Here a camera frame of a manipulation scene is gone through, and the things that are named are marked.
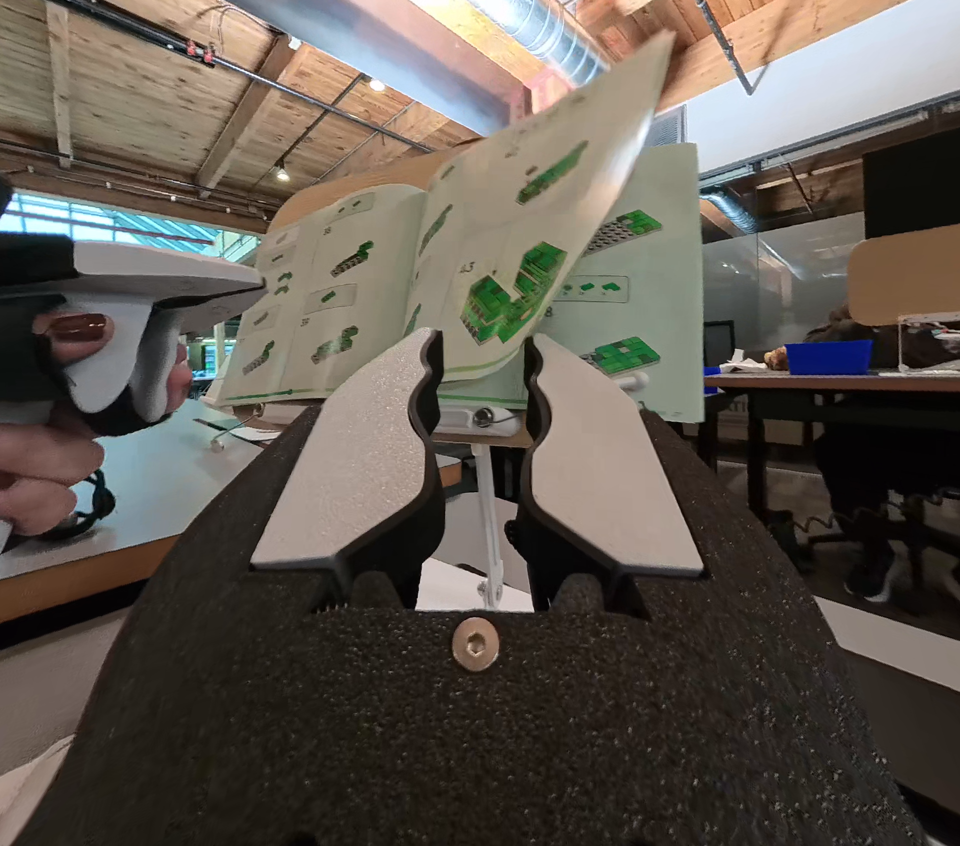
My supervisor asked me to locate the grey wall vent grille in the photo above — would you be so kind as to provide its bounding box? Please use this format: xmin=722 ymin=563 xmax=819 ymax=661
xmin=643 ymin=104 xmax=689 ymax=147

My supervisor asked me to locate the clear acrylic stand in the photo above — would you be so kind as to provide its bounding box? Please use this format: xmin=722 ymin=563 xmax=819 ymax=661
xmin=894 ymin=312 xmax=960 ymax=376

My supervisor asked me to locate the white cable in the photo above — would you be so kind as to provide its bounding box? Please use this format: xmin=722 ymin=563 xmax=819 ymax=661
xmin=193 ymin=415 xmax=260 ymax=455

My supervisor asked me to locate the frosted glass partition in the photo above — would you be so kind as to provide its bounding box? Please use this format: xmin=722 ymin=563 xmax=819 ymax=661
xmin=701 ymin=212 xmax=865 ymax=371

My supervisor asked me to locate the white book stand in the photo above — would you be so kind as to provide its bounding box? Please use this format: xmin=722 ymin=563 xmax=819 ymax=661
xmin=202 ymin=141 xmax=706 ymax=615

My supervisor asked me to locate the blue plastic bin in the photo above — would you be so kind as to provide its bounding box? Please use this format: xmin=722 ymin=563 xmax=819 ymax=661
xmin=783 ymin=338 xmax=876 ymax=376

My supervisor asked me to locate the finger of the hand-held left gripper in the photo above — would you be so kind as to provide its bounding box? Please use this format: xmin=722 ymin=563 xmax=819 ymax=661
xmin=73 ymin=241 xmax=269 ymax=300
xmin=150 ymin=287 xmax=269 ymax=333

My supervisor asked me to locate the black office chair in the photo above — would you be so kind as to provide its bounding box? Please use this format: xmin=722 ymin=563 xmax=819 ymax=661
xmin=795 ymin=490 xmax=960 ymax=603

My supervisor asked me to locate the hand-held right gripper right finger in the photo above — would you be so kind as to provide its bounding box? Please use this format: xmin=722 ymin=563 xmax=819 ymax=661
xmin=516 ymin=334 xmax=706 ymax=577

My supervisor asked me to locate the black cable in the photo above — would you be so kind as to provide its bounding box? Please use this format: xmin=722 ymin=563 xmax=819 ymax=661
xmin=41 ymin=470 xmax=119 ymax=541

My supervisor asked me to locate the black ceiling pipe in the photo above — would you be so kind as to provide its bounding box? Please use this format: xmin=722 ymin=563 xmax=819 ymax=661
xmin=0 ymin=0 xmax=438 ymax=156

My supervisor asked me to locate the green brick instruction booklet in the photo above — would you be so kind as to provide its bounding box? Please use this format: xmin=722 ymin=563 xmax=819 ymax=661
xmin=213 ymin=30 xmax=706 ymax=423

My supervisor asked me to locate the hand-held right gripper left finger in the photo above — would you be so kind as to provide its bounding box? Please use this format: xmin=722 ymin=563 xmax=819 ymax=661
xmin=251 ymin=327 xmax=447 ymax=581

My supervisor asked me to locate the person's left hand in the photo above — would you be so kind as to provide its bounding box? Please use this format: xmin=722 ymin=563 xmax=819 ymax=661
xmin=0 ymin=312 xmax=189 ymax=538

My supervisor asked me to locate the brown office table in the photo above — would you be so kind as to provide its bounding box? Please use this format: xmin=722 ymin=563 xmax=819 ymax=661
xmin=703 ymin=370 xmax=960 ymax=525

